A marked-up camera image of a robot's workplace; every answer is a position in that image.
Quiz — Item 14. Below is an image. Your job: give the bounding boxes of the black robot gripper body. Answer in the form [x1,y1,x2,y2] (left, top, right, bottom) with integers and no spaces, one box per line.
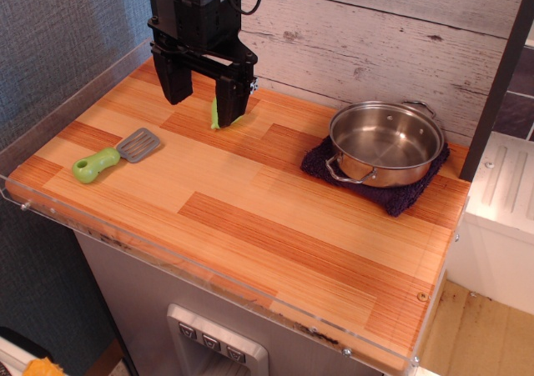
[151,0,259,94]

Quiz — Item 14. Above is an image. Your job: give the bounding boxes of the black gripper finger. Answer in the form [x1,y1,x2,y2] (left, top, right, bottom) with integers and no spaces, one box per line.
[213,78,249,128]
[153,51,193,105]

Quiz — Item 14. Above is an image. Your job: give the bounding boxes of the stainless steel pot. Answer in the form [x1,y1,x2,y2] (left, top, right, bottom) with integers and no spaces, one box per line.
[325,101,446,188]

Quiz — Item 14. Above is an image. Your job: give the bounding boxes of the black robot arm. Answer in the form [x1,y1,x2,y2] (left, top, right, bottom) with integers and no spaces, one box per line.
[148,0,258,128]

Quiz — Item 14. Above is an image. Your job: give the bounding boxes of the purple folded cloth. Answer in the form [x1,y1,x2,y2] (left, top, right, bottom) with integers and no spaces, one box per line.
[300,137,450,217]

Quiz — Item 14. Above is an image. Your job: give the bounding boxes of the green toy pear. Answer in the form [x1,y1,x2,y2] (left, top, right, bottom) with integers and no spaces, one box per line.
[211,98,246,129]

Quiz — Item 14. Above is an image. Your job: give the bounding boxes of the clear acrylic table guard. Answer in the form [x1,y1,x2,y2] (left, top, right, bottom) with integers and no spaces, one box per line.
[1,48,468,375]

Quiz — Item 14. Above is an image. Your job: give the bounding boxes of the grey toy fridge cabinet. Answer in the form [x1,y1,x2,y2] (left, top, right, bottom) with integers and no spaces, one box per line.
[75,232,378,375]

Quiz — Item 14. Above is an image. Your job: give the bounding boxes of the silver dispenser button panel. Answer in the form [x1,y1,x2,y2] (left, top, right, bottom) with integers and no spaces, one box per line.
[167,303,270,375]

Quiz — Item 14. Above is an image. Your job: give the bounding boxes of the white side cabinet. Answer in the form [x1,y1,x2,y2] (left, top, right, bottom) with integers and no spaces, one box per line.
[446,133,533,313]

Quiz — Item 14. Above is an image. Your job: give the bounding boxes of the orange yellow object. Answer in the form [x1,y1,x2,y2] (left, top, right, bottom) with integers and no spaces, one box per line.
[22,358,65,376]

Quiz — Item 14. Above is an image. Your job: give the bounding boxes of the dark left vertical post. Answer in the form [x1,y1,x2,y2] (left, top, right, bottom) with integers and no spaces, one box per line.
[148,0,173,49]

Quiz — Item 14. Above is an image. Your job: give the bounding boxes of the dark vertical post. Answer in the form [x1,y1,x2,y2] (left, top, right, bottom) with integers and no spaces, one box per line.
[148,0,173,49]
[459,0,533,182]

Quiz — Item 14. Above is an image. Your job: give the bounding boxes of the green handled grey spatula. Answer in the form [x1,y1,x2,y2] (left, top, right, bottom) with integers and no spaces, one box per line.
[71,128,160,184]

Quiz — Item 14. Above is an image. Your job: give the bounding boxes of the dark right vertical post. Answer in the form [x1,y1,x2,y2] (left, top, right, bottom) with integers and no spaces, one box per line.
[459,0,533,182]

